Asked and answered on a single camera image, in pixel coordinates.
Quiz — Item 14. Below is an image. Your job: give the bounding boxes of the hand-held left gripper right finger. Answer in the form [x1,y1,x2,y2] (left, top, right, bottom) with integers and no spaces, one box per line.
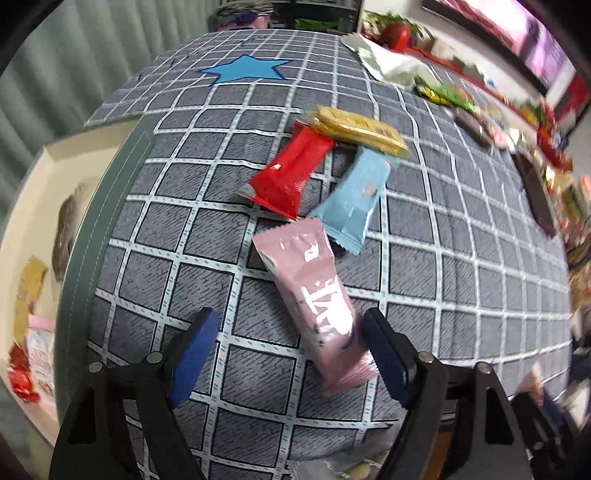
[362,307,539,480]

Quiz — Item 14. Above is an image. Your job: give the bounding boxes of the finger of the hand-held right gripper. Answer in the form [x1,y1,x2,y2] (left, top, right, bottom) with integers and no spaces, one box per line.
[512,392,580,469]

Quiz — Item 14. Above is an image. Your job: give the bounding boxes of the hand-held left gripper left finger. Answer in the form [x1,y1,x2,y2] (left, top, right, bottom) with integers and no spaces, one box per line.
[48,307,221,480]

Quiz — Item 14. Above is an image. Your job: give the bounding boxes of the cream storage box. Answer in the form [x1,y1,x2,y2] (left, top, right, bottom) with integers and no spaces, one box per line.
[0,138,134,450]

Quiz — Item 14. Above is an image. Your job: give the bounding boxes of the clear snack packet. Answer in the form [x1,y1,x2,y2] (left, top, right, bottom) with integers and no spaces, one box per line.
[288,450,389,480]

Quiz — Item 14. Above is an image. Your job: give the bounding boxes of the grey checked blanket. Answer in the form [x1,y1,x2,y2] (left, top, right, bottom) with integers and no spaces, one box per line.
[53,28,578,480]

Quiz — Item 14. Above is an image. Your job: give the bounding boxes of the white pink snack packet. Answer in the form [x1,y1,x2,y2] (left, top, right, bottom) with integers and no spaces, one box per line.
[25,316,57,398]

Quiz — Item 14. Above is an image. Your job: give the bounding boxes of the light blue snack packet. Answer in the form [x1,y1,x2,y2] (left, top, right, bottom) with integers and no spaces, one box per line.
[309,147,402,256]

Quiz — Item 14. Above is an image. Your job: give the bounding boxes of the small red snack packet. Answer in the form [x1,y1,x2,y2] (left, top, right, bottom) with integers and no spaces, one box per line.
[8,344,40,403]

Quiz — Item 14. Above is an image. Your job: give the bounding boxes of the gold snack packet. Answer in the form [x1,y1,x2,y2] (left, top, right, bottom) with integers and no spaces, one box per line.
[13,256,49,344]

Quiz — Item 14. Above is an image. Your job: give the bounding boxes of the snack packets inside box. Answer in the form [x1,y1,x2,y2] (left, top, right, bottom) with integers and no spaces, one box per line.
[52,182,90,282]

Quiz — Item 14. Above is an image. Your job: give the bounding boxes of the dark brown snack packet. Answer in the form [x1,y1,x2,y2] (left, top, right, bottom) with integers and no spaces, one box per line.
[512,152,559,238]

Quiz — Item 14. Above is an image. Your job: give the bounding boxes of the yellow snack packet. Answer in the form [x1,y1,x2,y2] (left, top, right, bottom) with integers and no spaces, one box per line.
[307,105,413,160]

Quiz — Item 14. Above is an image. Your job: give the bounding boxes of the black snack packet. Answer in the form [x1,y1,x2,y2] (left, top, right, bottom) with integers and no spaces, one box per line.
[455,111,496,149]

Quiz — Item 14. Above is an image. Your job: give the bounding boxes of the pile of assorted snack packets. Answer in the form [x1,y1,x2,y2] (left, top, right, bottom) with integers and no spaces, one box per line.
[480,78,591,324]

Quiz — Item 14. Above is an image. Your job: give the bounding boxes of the green snack packet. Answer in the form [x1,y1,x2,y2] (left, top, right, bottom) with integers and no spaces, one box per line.
[416,83,478,114]

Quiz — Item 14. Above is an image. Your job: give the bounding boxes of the white plastic bag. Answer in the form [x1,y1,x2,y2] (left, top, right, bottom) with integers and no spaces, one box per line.
[342,33,432,90]

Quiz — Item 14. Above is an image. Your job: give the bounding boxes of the grey curtain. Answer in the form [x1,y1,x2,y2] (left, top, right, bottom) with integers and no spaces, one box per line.
[0,0,222,213]

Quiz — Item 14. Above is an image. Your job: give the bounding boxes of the red container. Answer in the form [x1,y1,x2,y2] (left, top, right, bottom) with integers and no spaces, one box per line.
[381,22,413,52]

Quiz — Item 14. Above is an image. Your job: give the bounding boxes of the wall screen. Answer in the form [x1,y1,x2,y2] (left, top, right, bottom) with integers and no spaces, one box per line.
[422,0,580,95]

